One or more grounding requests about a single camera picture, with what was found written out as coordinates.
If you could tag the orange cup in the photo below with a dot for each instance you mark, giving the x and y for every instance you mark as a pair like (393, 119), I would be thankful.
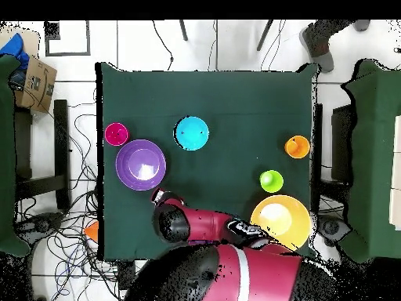
(297, 146)

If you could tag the person's foot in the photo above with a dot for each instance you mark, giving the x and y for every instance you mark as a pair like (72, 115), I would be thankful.
(319, 50)
(361, 25)

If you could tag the dark chair leg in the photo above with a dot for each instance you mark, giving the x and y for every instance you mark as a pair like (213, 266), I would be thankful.
(183, 30)
(264, 34)

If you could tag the dark green tablecloth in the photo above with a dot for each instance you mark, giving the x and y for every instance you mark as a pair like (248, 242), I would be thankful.
(194, 94)

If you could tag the black floor frame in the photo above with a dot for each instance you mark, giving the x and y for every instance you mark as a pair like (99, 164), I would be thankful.
(51, 31)

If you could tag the green cloth covered table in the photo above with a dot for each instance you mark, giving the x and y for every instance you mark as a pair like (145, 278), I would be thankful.
(376, 156)
(6, 156)

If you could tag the purple bowl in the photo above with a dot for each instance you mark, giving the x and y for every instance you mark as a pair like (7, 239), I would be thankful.
(138, 163)

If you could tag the black stand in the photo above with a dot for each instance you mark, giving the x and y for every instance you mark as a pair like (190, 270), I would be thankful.
(61, 153)

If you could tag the grey floor device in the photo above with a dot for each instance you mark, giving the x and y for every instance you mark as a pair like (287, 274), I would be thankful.
(332, 227)
(40, 224)

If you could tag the blue cloth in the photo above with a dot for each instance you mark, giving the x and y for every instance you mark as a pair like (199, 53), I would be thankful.
(14, 48)

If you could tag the printed cardboard box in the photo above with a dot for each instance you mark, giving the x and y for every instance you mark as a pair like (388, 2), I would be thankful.
(37, 87)

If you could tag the large yellow bowl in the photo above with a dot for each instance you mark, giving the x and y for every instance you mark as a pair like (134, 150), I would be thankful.
(291, 219)

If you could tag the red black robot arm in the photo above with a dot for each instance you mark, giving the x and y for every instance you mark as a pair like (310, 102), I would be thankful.
(213, 225)

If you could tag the cyan bowl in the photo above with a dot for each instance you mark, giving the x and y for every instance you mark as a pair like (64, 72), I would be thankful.
(191, 133)

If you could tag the black chair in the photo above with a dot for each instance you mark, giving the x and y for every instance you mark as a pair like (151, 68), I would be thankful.
(341, 141)

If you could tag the green cup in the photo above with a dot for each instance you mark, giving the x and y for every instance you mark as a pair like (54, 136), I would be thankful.
(271, 181)

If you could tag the pink cup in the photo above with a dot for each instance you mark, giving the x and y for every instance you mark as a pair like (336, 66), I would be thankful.
(116, 134)

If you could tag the white box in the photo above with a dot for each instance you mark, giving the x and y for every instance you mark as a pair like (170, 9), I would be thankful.
(396, 172)

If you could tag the orange bowl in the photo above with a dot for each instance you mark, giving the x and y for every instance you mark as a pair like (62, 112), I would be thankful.
(92, 230)

